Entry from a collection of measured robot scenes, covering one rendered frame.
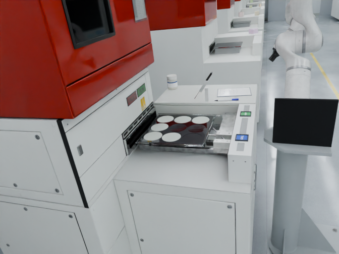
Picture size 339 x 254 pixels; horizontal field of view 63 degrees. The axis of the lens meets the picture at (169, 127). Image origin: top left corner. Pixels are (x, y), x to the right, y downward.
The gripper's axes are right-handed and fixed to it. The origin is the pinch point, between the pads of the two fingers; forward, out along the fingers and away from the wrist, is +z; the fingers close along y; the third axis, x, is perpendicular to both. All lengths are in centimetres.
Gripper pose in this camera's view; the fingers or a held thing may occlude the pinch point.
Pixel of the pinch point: (272, 57)
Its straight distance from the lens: 190.0
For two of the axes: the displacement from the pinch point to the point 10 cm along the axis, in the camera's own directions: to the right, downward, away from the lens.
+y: -2.4, -6.0, 7.6
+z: -5.5, 7.3, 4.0
